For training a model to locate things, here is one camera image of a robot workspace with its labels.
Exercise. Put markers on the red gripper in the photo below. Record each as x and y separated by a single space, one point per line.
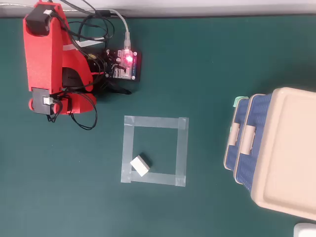
63 106

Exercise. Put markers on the white cube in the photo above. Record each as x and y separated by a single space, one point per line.
140 165

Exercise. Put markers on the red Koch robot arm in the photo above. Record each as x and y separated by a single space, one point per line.
39 61

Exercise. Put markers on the beige drawer cabinet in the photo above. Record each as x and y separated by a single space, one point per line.
291 150

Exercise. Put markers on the black controller board with LED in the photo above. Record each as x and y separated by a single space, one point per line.
123 65

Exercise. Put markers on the mint green plastic part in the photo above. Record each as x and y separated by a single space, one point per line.
238 100

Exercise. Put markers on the white box corner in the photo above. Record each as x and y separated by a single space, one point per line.
304 230

